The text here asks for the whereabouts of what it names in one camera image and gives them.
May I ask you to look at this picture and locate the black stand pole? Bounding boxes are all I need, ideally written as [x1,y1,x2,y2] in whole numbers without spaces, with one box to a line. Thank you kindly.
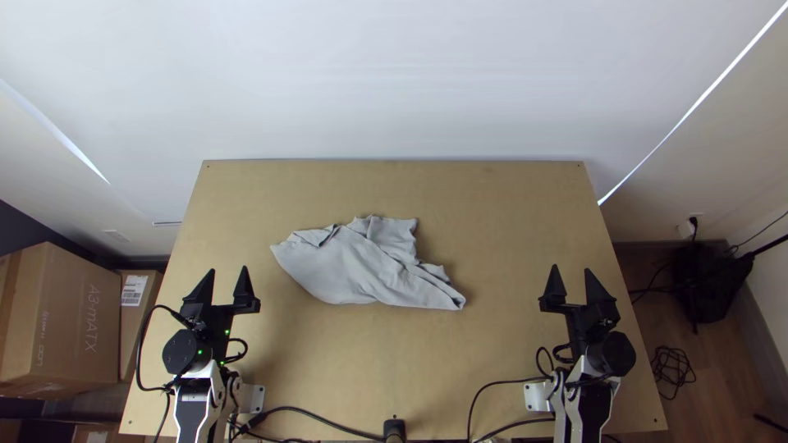
[738,232,788,258]

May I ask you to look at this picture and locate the white wall socket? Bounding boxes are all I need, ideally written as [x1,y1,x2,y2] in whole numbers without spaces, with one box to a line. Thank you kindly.
[676,213,704,241]

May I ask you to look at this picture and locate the coiled black cable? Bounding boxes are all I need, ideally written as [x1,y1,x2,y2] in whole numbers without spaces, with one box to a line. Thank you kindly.
[649,345,698,402]

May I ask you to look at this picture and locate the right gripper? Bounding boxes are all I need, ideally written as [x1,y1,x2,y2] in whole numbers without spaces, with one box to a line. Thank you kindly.
[538,264,621,357]

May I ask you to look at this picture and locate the black bag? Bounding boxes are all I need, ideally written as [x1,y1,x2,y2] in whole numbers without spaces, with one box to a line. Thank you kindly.
[670,242,756,325]

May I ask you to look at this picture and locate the large cardboard box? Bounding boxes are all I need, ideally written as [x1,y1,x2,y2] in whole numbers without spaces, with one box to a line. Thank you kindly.
[0,241,123,386]

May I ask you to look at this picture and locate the grey t-shirt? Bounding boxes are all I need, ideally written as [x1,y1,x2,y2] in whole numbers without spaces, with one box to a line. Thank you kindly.
[269,214,467,311]

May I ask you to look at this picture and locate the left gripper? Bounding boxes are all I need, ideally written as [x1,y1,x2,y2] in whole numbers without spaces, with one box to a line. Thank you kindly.
[181,265,262,345]

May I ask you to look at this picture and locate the cardboard box with label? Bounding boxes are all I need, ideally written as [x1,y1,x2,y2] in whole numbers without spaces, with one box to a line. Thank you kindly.
[117,268,165,383]

